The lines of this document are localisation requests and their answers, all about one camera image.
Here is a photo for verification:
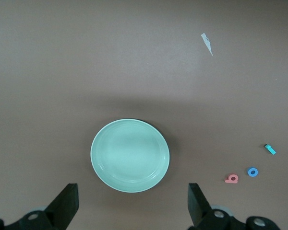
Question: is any white paper scrap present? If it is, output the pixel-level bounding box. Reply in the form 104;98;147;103
201;33;214;57

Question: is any green plate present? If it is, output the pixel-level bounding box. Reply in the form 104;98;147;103
90;118;170;193

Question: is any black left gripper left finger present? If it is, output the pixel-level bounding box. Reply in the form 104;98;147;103
0;183;79;230

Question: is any pink letter b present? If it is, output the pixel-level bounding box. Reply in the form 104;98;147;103
224;173;239;184

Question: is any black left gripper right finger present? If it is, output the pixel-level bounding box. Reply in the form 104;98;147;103
187;183;281;230

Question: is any teal letter i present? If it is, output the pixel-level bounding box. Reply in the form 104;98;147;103
264;144;277;155

